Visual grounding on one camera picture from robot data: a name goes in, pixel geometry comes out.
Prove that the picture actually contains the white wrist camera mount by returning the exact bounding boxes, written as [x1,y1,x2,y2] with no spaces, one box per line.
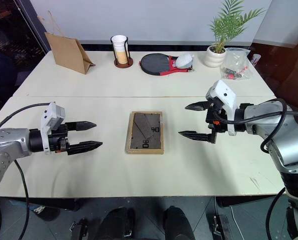
[40,101,66,155]
[205,79,238,137]

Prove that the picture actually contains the thin white floor cable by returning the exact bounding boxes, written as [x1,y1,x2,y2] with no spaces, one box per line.
[229,206,242,240]

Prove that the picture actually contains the black table tennis paddle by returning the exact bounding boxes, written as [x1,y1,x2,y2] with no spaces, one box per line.
[139,53,196,77]

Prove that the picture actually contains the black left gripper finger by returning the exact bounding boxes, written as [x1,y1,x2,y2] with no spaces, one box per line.
[67,140,104,156]
[65,120,97,133]

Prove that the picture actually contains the brown paper bag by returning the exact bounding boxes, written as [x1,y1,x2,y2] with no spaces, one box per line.
[37,10,96,75]

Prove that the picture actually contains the wooden framed dark board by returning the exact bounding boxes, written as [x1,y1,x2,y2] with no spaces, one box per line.
[124,111,165,156]

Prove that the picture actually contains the dark rounded shape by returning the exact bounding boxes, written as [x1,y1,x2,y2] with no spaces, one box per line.
[163,205,195,240]

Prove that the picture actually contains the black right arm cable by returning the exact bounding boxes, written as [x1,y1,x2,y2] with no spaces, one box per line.
[211,98,298,240]

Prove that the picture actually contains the white ribbed plant pot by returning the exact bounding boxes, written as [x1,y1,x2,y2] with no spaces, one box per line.
[204,44,227,69]

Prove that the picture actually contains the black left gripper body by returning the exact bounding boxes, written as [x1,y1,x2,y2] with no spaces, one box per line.
[48,123,71,154]

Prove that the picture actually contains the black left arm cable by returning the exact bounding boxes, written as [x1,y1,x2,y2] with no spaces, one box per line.
[0,102,52,240]

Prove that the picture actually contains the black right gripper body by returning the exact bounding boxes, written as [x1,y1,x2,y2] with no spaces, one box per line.
[205,97,227,135]

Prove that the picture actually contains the stacked paper cups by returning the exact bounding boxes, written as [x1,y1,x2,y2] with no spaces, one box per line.
[110,35,128,64]

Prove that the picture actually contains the black wire cup holder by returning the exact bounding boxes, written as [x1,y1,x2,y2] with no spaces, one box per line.
[110,35,135,70]

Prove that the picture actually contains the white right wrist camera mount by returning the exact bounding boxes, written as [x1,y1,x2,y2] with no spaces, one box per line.
[205,79,238,137]

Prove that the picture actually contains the green palm plant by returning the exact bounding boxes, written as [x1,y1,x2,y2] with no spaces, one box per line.
[208,0,267,55]

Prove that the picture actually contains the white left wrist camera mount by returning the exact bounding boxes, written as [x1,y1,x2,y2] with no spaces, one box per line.
[40,101,66,155]

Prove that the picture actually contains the white computer mouse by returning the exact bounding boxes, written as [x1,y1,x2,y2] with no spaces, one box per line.
[176,53,195,70]

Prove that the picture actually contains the black floor device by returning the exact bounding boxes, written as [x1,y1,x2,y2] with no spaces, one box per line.
[69,218,89,240]
[208,213,230,240]

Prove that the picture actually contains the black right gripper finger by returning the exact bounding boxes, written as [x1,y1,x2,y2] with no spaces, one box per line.
[178,128,217,145]
[184,100,211,112]

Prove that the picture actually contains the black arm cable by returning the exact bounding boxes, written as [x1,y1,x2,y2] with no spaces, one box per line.
[0,102,52,240]
[211,98,298,240]

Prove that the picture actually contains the clear bag of small parts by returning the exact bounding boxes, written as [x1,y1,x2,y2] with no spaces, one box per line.
[219,47,252,81]

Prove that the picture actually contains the dark shoe with white stripes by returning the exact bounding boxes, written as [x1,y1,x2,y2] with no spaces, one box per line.
[33,204,61,222]

